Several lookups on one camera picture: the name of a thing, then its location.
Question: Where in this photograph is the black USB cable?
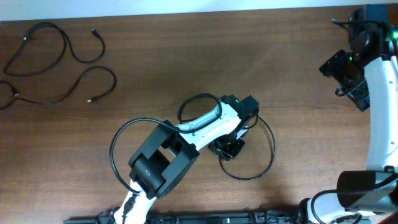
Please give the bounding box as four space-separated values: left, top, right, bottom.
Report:
0 65 117 110
177 93 276 181
2 21 106 77

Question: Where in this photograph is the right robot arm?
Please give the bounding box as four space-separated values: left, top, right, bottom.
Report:
290 5 397 223

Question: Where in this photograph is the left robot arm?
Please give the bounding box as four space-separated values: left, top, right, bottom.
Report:
111 95 259 223

